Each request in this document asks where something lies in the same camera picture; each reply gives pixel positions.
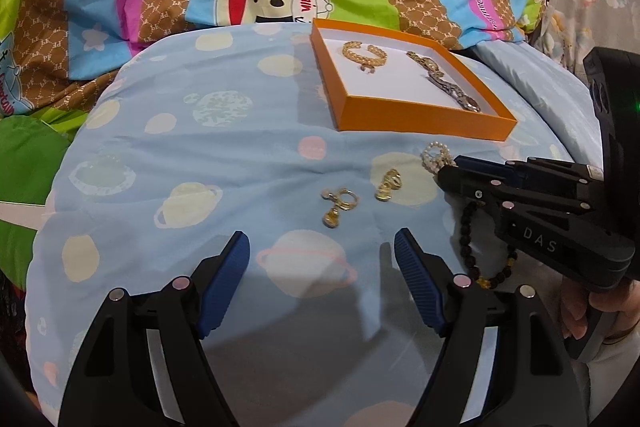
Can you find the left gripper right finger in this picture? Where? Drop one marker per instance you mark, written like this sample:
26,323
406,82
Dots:
531,382

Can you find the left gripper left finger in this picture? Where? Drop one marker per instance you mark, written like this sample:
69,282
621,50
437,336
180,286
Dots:
112,380

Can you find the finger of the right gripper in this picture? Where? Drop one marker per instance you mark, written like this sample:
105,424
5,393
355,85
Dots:
553,195
533,169

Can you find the gold dial wristwatch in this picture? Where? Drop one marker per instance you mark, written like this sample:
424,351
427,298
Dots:
437,77

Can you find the orange jewelry box tray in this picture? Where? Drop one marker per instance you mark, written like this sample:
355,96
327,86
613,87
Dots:
372,85

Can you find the right hand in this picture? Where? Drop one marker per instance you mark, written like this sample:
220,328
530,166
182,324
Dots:
623,301

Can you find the gold clip earring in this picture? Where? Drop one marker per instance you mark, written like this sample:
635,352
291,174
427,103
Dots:
391,182

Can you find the light blue folded blanket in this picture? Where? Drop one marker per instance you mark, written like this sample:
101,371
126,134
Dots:
558,96

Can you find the gold hoop drop earring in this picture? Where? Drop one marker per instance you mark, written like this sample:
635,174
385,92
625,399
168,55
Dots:
342,200

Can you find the floral grey curtain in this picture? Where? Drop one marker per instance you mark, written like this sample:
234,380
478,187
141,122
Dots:
569,30

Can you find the blue planet print bedsheet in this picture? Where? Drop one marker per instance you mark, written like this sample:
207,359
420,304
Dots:
229,129

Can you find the green cloth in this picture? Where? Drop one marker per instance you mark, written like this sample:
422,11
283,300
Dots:
31,153

